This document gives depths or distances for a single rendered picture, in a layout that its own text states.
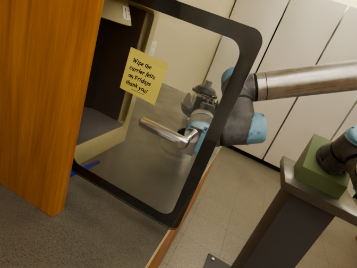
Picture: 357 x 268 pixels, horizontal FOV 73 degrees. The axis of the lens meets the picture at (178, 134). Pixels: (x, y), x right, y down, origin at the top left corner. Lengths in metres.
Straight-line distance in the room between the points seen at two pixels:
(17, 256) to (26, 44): 0.35
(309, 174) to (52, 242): 1.02
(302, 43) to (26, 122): 3.29
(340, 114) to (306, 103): 0.42
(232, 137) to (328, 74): 0.28
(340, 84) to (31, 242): 0.74
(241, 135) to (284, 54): 2.95
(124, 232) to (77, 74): 0.34
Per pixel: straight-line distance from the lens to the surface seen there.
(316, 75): 0.69
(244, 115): 0.59
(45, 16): 0.45
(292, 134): 3.63
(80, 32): 0.40
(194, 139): 0.42
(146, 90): 0.44
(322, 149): 1.23
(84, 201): 0.61
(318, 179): 1.23
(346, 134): 1.11
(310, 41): 3.52
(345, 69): 0.71
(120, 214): 0.60
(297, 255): 1.40
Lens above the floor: 1.36
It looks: 23 degrees down
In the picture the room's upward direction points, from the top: 21 degrees clockwise
